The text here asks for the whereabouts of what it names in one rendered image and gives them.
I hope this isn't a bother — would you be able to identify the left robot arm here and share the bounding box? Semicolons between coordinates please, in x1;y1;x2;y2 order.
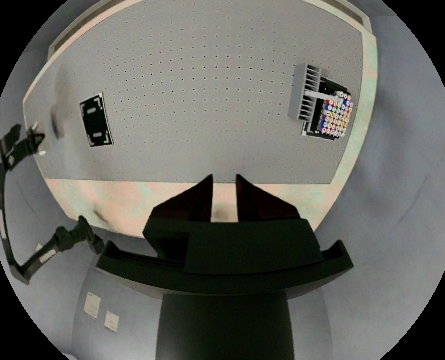
0;124;92;286

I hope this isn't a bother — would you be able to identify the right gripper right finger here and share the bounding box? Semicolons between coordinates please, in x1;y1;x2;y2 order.
235;174;301;222

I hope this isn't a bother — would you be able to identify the white tube carrier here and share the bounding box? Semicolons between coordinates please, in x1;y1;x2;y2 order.
33;119;51;155

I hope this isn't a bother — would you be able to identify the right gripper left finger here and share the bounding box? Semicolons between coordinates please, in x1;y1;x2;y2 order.
148;174;214;222

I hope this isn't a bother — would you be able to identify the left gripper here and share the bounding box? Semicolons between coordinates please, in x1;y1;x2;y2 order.
14;133;45;163

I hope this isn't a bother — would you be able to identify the black vial rack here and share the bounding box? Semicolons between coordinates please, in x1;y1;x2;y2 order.
310;82;351;139

